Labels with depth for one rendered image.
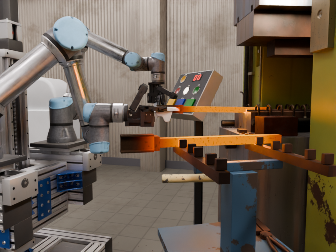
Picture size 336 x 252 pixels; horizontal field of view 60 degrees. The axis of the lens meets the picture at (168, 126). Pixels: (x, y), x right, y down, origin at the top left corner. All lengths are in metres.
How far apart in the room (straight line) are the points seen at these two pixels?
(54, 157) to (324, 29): 1.30
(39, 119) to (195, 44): 2.37
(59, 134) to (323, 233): 1.22
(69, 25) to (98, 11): 3.86
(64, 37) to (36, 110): 3.19
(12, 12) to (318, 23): 1.21
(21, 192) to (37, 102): 3.15
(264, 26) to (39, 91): 3.45
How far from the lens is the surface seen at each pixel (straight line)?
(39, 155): 1.67
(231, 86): 4.20
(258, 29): 1.17
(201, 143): 0.75
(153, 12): 4.29
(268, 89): 1.44
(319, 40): 1.00
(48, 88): 4.16
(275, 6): 1.16
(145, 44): 4.23
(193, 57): 4.30
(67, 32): 1.09
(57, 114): 1.59
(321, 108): 1.01
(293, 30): 1.22
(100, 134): 1.12
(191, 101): 1.59
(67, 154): 1.57
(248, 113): 1.16
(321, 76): 1.02
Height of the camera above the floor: 1.04
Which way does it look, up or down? 5 degrees down
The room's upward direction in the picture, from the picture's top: straight up
